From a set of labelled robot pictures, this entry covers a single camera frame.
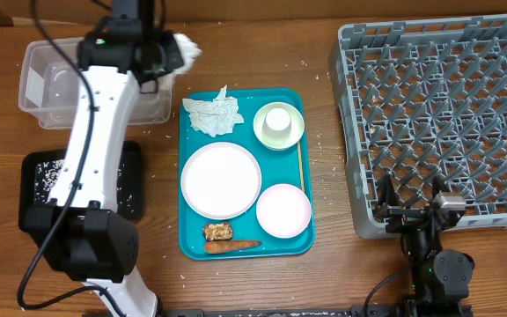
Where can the grey dishwasher rack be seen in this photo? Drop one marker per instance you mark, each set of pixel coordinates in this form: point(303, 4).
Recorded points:
point(420, 99)

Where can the brown food chunk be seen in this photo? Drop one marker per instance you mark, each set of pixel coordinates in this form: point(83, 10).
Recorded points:
point(214, 232)

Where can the wooden chopstick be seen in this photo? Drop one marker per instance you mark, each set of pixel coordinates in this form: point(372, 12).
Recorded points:
point(301, 167)

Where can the small pink-rimmed white plate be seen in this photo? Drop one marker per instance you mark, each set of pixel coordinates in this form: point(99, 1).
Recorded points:
point(283, 211)

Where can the carrot piece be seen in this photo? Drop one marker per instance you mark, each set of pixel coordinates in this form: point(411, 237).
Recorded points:
point(227, 246)

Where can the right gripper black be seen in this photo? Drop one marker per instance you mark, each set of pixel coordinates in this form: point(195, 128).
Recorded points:
point(403, 217)

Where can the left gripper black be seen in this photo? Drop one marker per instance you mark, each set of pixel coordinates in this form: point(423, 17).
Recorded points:
point(173, 58)

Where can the rice pile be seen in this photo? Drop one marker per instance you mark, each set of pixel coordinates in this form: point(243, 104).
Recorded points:
point(46, 175)

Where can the white cup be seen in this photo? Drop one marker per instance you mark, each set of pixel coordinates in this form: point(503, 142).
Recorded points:
point(277, 121)

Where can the white napkin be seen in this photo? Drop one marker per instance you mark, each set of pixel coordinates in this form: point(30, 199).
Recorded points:
point(189, 51)
point(216, 117)

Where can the light green bowl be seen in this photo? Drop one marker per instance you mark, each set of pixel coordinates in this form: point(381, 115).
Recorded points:
point(279, 142)

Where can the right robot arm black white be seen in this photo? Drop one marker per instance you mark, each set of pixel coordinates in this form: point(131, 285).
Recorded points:
point(440, 277)

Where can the large white plate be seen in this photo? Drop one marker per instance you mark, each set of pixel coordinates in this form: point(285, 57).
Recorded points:
point(221, 181)

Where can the teal serving tray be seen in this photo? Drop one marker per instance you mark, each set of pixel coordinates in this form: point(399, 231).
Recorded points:
point(276, 167)

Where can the black rectangular tray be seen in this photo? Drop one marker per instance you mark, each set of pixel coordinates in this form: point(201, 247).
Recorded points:
point(131, 156)

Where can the clear plastic bin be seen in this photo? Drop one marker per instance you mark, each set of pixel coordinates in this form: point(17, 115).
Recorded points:
point(48, 90)

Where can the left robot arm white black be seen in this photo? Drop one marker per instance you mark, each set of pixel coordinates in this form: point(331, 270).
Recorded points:
point(78, 230)

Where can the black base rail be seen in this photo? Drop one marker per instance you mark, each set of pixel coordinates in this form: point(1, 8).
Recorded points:
point(354, 311)

